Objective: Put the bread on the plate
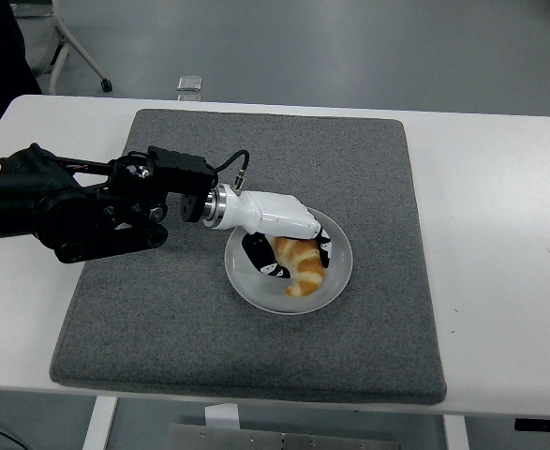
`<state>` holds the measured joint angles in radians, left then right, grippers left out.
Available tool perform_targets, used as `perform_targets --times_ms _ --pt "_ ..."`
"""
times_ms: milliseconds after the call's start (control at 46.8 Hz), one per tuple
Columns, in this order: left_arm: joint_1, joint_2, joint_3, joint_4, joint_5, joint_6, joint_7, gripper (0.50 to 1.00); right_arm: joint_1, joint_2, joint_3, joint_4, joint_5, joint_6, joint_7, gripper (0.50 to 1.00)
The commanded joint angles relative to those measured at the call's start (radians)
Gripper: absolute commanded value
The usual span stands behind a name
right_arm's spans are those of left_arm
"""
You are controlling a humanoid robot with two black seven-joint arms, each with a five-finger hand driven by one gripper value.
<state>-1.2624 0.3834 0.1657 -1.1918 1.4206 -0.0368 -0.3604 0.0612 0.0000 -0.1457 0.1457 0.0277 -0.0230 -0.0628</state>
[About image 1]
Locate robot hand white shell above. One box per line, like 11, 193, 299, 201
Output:
221, 185, 335, 281

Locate golden croissant bread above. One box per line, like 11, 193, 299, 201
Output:
274, 235, 327, 298

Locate white round plate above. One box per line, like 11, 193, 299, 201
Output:
224, 208, 354, 316

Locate grey felt mat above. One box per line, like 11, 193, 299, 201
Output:
49, 108, 448, 407

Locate white table leg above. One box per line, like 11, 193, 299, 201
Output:
442, 414, 470, 450
82, 396, 119, 450

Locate black table control panel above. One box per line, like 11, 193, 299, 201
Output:
513, 417, 550, 432

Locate white bracket under table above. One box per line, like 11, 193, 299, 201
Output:
203, 403, 242, 430

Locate white frame chair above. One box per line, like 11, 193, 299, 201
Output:
9, 0, 114, 95

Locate black floor cable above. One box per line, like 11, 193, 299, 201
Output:
0, 419, 27, 450

